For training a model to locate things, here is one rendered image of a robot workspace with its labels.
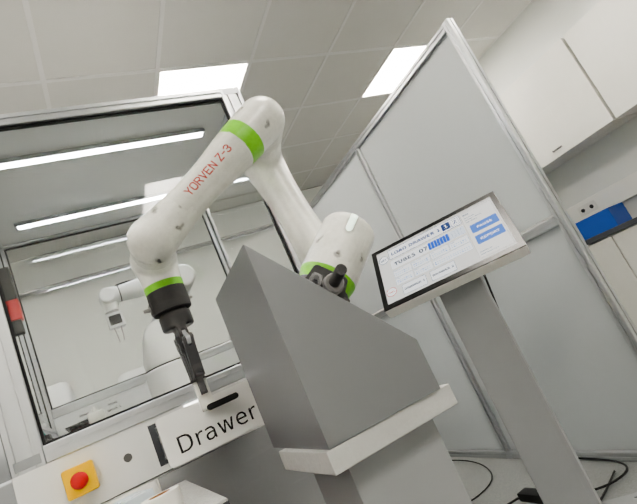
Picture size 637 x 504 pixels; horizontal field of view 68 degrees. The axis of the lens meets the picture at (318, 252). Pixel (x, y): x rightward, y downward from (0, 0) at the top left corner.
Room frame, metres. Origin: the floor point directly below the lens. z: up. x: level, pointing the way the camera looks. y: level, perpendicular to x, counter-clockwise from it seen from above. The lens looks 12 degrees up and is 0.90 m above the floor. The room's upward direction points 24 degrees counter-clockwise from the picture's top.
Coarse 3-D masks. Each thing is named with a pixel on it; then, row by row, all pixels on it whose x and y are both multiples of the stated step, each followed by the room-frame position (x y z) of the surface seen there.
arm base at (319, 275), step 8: (312, 272) 0.91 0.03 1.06; (320, 272) 0.92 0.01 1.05; (328, 272) 0.92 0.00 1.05; (336, 272) 0.83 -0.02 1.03; (344, 272) 0.84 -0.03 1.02; (312, 280) 0.90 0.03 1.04; (320, 280) 0.91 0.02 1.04; (328, 280) 0.89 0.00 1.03; (336, 280) 0.86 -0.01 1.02; (344, 280) 0.92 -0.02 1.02; (328, 288) 0.89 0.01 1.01; (336, 288) 0.89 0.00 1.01; (344, 288) 0.92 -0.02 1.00; (344, 296) 0.99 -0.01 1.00
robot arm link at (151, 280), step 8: (176, 256) 1.08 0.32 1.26; (136, 264) 1.01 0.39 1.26; (176, 264) 1.08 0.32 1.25; (136, 272) 1.05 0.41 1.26; (144, 272) 1.03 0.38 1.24; (152, 272) 1.03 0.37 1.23; (160, 272) 1.04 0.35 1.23; (168, 272) 1.05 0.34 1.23; (176, 272) 1.07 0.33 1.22; (144, 280) 1.05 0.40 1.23; (152, 280) 1.04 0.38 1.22; (160, 280) 1.04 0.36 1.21; (168, 280) 1.05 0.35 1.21; (176, 280) 1.07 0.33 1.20; (144, 288) 1.06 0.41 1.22; (152, 288) 1.04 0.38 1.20
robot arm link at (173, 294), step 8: (160, 288) 1.04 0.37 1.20; (168, 288) 1.05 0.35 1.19; (176, 288) 1.06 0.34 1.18; (184, 288) 1.08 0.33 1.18; (152, 296) 1.05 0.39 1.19; (160, 296) 1.04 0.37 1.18; (168, 296) 1.04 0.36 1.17; (176, 296) 1.05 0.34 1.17; (184, 296) 1.07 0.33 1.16; (192, 296) 1.11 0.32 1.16; (152, 304) 1.05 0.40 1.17; (160, 304) 1.04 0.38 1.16; (168, 304) 1.04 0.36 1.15; (176, 304) 1.05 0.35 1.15; (184, 304) 1.07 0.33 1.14; (144, 312) 1.05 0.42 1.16; (152, 312) 1.05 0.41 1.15; (160, 312) 1.05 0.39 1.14; (168, 312) 1.06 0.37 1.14
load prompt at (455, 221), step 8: (456, 216) 1.73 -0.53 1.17; (440, 224) 1.75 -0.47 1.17; (448, 224) 1.73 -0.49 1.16; (456, 224) 1.71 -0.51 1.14; (424, 232) 1.78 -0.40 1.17; (432, 232) 1.75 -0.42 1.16; (440, 232) 1.73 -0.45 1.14; (416, 240) 1.78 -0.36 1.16; (424, 240) 1.76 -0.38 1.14; (400, 248) 1.80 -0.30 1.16; (408, 248) 1.78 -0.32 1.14; (392, 256) 1.80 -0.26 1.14
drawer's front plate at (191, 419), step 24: (240, 384) 1.14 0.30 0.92; (192, 408) 1.08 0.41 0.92; (216, 408) 1.11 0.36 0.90; (240, 408) 1.13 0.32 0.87; (168, 432) 1.05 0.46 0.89; (192, 432) 1.07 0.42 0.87; (216, 432) 1.10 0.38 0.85; (240, 432) 1.12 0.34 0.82; (168, 456) 1.04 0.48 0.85; (192, 456) 1.07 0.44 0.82
